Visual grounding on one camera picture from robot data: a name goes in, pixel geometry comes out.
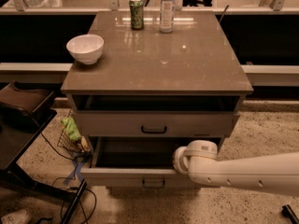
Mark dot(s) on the grey drawer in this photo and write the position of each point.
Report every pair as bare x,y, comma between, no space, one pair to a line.
155,124
143,162

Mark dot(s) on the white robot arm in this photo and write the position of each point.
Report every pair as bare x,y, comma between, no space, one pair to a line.
276,174

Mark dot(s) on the grey drawer cabinet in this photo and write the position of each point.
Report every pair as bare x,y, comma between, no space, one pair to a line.
191,69

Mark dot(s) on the green plush toy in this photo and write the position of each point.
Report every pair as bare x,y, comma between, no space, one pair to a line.
70,128

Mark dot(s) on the white ceramic bowl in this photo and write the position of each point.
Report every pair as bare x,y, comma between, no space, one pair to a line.
86,49

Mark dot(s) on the blue tape cross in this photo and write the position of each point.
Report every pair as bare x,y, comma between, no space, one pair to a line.
76,173

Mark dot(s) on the green soda can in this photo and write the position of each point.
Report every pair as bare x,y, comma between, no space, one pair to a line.
136,10

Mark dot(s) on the clear plastic water bottle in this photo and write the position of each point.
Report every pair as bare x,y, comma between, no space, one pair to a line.
167,8

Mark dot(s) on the dark brown tray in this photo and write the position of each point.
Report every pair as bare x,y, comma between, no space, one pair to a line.
24,104

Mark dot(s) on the black side table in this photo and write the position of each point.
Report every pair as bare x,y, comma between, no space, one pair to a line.
13,143

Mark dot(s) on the metal railing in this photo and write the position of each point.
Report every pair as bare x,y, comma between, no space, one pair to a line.
62,10

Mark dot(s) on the white shoe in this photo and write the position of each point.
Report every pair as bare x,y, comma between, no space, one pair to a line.
18,217

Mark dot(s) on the black object floor corner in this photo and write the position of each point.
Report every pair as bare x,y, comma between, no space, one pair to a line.
288,212

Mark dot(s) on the wire basket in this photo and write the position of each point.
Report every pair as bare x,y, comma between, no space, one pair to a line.
78,148

